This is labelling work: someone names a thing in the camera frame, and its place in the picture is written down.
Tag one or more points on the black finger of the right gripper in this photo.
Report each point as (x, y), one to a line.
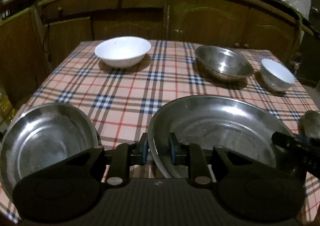
(303, 150)

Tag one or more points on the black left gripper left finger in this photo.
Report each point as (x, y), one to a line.
(122, 158)

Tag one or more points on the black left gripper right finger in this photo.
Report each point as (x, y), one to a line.
(191, 156)

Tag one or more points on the small white ceramic bowl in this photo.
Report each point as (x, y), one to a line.
(276, 76)

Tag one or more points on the steel mixing bowl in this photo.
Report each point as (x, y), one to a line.
(224, 64)

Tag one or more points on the large white ceramic bowl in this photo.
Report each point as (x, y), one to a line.
(122, 52)

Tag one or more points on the plaid checkered tablecloth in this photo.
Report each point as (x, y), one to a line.
(120, 103)

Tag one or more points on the steel plate on left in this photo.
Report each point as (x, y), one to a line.
(41, 137)

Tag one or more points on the cooking oil bottle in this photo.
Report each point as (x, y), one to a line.
(5, 104)

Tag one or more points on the brown wooden cabinet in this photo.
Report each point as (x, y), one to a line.
(37, 39)

